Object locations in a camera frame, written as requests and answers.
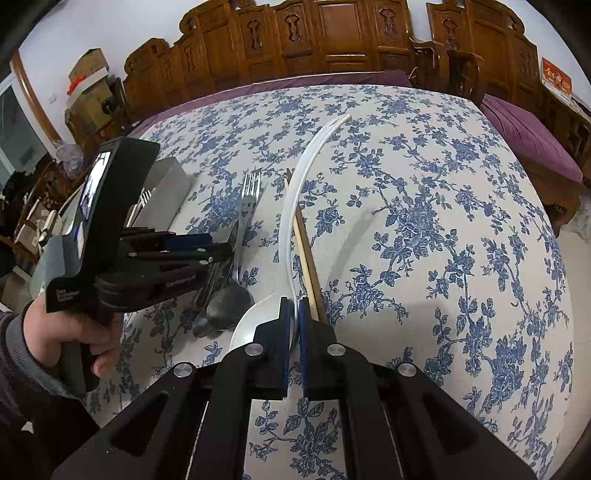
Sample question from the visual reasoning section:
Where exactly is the crumpled plastic bag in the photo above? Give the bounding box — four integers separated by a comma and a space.
570, 194, 591, 236

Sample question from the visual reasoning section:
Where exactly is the carved wooden sofa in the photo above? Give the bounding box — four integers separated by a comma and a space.
124, 0, 451, 123

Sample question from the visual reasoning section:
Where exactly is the carved wooden armchair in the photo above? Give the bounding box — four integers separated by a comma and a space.
425, 0, 583, 232

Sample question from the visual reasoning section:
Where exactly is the large metal spoon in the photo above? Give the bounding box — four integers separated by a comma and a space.
206, 217, 254, 332

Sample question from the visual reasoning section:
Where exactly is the small metal spoon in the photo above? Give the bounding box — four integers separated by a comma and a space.
191, 258, 222, 339

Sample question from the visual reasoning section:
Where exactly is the large cardboard box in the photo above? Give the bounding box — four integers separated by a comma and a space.
65, 78, 130, 148

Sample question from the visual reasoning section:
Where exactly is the person's left hand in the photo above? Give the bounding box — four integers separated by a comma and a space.
23, 295, 122, 377

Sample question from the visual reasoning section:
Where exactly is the wooden chopstick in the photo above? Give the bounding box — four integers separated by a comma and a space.
283, 169, 301, 222
294, 205, 328, 322

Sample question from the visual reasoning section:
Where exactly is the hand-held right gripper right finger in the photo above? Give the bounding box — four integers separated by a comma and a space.
298, 298, 536, 480

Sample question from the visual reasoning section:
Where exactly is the sliding glass door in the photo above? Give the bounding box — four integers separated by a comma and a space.
0, 53, 56, 185

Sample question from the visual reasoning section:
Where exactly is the person's left forearm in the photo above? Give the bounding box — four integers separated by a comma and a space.
0, 308, 100, 480

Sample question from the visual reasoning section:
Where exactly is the wooden side table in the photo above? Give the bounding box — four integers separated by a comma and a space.
538, 88, 591, 167

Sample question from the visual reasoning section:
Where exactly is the blue floral tablecloth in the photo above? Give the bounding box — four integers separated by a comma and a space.
85, 85, 575, 480

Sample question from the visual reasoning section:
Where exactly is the small open cardboard box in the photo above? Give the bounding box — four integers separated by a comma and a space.
68, 48, 109, 84

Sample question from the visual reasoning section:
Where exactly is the black clothes pile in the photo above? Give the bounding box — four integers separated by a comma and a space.
0, 171, 24, 208

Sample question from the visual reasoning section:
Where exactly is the rectangular metal tray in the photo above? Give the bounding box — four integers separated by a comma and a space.
139, 156, 193, 232

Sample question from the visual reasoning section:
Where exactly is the purple armchair cushion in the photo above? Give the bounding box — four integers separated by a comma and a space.
480, 93, 583, 183

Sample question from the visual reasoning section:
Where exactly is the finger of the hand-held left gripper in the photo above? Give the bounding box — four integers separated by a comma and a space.
122, 226, 214, 254
131, 243, 234, 273

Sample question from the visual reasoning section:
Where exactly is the wooden chair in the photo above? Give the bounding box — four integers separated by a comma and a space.
14, 157, 75, 250

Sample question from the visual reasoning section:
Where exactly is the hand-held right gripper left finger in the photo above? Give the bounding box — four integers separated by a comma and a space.
51, 298, 294, 480

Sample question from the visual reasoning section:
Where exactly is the red desk calendar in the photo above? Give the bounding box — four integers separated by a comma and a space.
540, 58, 573, 97

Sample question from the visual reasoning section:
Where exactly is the metal fork with smiley face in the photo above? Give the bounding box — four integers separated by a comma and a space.
226, 170, 263, 287

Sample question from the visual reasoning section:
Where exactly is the clear plastic bag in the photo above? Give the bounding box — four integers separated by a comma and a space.
53, 141, 86, 178

